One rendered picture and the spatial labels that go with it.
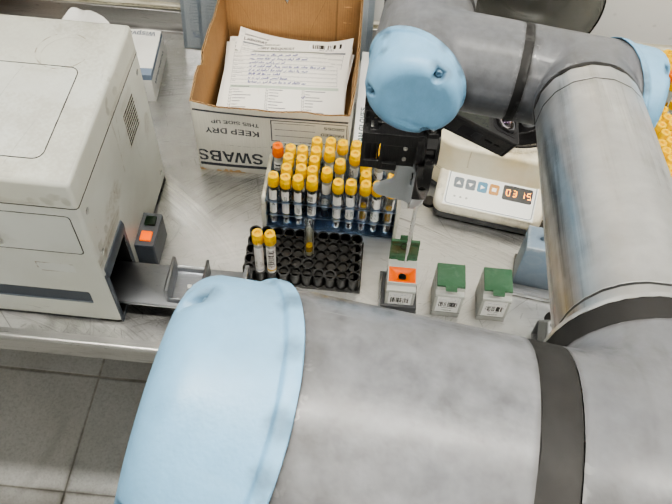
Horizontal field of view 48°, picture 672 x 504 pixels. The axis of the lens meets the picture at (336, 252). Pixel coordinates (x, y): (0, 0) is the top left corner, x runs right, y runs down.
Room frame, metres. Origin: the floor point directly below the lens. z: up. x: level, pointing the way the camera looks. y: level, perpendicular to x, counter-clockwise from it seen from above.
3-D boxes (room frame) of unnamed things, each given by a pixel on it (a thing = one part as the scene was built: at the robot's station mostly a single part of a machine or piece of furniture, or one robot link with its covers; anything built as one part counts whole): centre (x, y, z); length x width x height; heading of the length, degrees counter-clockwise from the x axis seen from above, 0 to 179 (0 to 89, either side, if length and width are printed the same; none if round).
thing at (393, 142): (0.57, -0.06, 1.26); 0.09 x 0.08 x 0.12; 88
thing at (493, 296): (0.57, -0.23, 0.91); 0.05 x 0.04 x 0.07; 178
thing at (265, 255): (0.63, 0.05, 0.93); 0.17 x 0.09 x 0.11; 88
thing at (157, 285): (0.55, 0.22, 0.92); 0.21 x 0.07 x 0.05; 88
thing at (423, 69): (0.46, -0.07, 1.41); 0.11 x 0.11 x 0.08; 81
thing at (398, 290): (0.57, -0.09, 0.92); 0.05 x 0.04 x 0.06; 178
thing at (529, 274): (0.62, -0.31, 0.92); 0.10 x 0.07 x 0.10; 80
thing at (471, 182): (0.86, -0.25, 0.94); 0.30 x 0.24 x 0.12; 169
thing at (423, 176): (0.54, -0.09, 1.20); 0.05 x 0.02 x 0.09; 178
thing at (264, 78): (0.94, 0.11, 0.95); 0.29 x 0.25 x 0.15; 178
